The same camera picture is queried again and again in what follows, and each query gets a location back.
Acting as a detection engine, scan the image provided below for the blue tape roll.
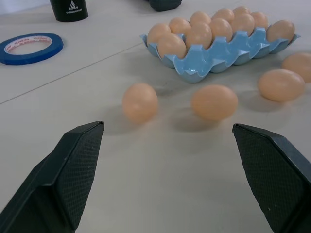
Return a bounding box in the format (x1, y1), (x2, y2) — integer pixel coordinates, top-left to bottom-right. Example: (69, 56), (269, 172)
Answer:
(0, 33), (64, 66)

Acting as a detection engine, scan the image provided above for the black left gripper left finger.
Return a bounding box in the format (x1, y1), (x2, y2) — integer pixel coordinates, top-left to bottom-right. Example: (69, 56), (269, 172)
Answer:
(0, 121), (105, 233)

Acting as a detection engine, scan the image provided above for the tan egg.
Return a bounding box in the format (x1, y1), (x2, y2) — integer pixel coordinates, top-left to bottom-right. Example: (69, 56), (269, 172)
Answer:
(257, 69), (306, 102)
(185, 22), (213, 50)
(208, 18), (233, 41)
(232, 6), (251, 16)
(146, 23), (172, 46)
(230, 13), (256, 37)
(190, 84), (239, 121)
(250, 11), (269, 30)
(169, 17), (192, 35)
(189, 10), (212, 26)
(211, 8), (236, 21)
(121, 83), (159, 125)
(281, 52), (311, 84)
(157, 33), (188, 60)
(266, 19), (296, 42)

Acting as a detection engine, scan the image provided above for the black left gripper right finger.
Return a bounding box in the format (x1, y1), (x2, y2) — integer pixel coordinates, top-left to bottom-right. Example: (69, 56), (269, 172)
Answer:
(232, 123), (311, 233)

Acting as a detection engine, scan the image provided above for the light blue egg tray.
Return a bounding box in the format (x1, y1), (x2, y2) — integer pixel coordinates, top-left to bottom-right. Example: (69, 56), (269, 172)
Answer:
(139, 27), (301, 84)

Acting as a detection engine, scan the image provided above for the black cylinder with white logo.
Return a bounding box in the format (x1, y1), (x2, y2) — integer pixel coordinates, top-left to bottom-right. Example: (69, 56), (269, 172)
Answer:
(49, 0), (89, 22)

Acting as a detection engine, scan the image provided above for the dark grey rounded object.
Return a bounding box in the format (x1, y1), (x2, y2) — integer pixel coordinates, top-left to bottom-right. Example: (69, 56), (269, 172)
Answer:
(148, 0), (183, 12)

